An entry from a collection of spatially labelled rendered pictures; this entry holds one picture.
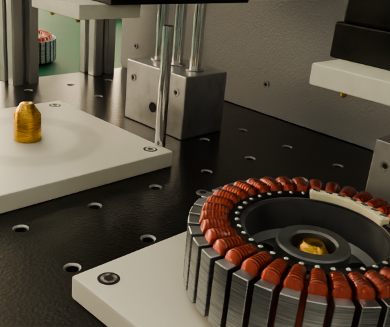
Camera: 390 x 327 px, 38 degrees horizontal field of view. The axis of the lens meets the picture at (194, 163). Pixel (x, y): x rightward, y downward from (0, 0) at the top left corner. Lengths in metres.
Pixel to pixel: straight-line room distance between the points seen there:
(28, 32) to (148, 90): 0.17
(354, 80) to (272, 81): 0.32
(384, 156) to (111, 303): 0.20
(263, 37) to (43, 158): 0.27
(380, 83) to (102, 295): 0.15
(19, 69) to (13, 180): 0.27
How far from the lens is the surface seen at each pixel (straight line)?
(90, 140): 0.43
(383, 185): 0.37
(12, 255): 0.31
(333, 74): 0.26
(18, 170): 0.38
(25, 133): 0.42
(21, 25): 0.61
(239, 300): 0.22
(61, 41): 0.98
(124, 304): 0.25
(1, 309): 0.27
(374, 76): 0.26
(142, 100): 0.51
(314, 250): 0.26
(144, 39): 0.70
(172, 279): 0.27
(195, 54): 0.48
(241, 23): 0.59
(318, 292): 0.21
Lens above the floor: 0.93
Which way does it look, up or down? 22 degrees down
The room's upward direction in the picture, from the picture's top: 6 degrees clockwise
